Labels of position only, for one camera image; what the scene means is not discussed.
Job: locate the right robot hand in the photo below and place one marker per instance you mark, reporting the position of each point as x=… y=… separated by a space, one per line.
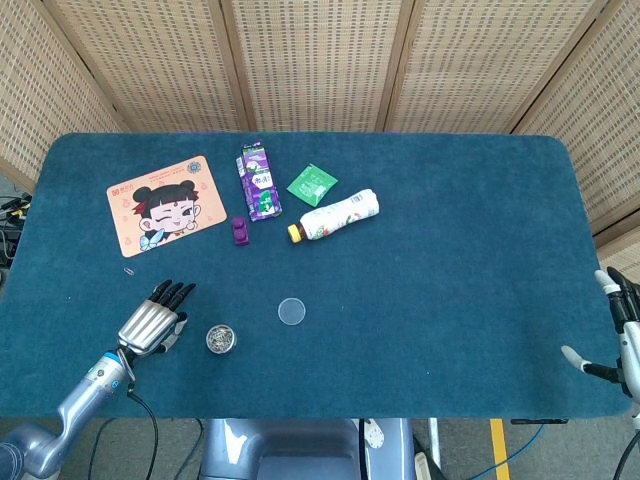
x=631 y=350

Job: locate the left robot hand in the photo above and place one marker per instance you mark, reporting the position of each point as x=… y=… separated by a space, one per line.
x=147 y=325

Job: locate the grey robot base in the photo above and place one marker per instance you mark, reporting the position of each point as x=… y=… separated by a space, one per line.
x=300 y=450

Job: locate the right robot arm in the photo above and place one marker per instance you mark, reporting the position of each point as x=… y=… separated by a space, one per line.
x=636 y=415

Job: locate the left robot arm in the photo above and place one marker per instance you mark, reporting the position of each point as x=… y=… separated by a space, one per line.
x=75 y=405

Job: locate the pink cartoon mouse pad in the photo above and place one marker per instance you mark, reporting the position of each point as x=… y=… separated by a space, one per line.
x=200 y=210

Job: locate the clear round plastic lid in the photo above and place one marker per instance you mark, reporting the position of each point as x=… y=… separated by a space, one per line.
x=292 y=311

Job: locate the clear jar of paperclips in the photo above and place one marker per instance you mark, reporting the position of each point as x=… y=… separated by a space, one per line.
x=221 y=340

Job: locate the purple toy block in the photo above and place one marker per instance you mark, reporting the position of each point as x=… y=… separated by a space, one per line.
x=240 y=232

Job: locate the purple milk carton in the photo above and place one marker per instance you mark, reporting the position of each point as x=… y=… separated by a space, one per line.
x=257 y=185

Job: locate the green sachet packet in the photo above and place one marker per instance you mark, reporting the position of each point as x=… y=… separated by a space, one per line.
x=310 y=185

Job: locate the white table leg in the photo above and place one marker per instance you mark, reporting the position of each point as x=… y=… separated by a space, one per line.
x=434 y=442

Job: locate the yellow capped drink bottle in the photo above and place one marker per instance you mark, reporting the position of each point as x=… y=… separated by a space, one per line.
x=340 y=215

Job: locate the woven folding screen panel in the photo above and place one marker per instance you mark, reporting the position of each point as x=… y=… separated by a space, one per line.
x=40 y=100
x=150 y=60
x=320 y=60
x=490 y=60
x=600 y=125

